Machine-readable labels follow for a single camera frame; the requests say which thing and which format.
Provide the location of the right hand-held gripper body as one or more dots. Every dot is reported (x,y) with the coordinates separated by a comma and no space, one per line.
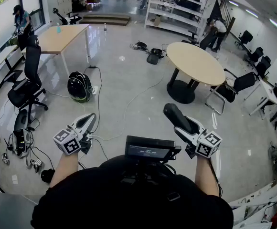
(206,147)

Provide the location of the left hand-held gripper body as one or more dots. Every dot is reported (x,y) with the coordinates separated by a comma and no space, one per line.
(70,145)

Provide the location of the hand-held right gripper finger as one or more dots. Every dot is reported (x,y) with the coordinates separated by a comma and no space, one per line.
(199,126)
(185,135)

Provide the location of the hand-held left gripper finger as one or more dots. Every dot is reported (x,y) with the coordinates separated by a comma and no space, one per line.
(75,121)
(92,125)

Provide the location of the person's left forearm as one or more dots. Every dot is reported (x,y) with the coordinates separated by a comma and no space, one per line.
(65,168)

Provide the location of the person's right forearm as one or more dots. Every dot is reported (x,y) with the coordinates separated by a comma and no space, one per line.
(205,175)

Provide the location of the spare grey gripper tool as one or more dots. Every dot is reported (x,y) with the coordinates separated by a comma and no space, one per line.
(6,160)
(38,163)

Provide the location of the small black monitor screen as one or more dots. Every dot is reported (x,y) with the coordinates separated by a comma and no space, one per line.
(150,149)

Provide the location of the black round pouch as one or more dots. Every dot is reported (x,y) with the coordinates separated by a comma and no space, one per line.
(47,175)

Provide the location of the grey wearable equipment pack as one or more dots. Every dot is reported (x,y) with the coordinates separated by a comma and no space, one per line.
(20,142)

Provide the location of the black power adapter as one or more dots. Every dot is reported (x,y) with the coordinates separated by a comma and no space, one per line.
(92,66)

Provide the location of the round wooden table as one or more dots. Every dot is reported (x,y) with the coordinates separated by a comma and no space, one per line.
(193,61)

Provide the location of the black mesh office chair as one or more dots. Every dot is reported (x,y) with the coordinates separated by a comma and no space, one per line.
(32,63)

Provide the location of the white office desk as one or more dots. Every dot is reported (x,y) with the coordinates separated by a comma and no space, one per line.
(268,92)

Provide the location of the white cluttered desk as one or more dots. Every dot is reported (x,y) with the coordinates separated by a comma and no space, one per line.
(255,211)

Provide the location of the person's black shirt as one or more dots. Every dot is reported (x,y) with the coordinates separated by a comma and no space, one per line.
(129,204)

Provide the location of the open black equipment bag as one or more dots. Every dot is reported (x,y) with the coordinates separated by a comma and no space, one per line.
(152,57)

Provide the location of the rectangular wooden table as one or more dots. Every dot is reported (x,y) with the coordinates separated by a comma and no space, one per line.
(62,38)

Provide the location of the black headrest office chair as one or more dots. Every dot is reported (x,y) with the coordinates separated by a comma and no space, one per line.
(193,42)

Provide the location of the black swivel office chair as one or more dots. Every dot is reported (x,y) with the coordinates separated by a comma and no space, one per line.
(256,54)
(263,65)
(246,37)

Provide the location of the teal spray bottle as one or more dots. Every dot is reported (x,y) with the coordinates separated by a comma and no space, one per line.
(58,29)

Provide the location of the white standing desk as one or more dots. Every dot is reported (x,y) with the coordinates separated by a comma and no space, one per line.
(4,54)

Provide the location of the clear water bottle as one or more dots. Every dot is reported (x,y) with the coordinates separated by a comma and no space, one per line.
(105,27)

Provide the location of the green and black bag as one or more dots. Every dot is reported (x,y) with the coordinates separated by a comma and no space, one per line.
(14,41)

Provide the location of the black and white office chair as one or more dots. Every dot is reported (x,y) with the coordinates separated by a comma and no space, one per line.
(68,18)

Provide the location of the brown wooden step platform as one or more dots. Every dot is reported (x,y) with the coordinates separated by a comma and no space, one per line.
(105,20)

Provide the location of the white shelving rack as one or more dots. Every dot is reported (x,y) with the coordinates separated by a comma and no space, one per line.
(174,20)

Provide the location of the brown cardboard box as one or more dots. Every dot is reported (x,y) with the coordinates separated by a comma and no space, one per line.
(157,21)

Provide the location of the black metal staircase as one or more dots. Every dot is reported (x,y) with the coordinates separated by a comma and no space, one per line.
(220,13)

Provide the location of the large black-framed window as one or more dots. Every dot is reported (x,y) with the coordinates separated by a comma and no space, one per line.
(31,3)

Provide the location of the black chest harness mount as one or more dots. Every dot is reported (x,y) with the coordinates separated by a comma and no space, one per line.
(148,173)

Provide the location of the black metal-frame visitor chair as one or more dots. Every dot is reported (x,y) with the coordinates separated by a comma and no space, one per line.
(242,82)

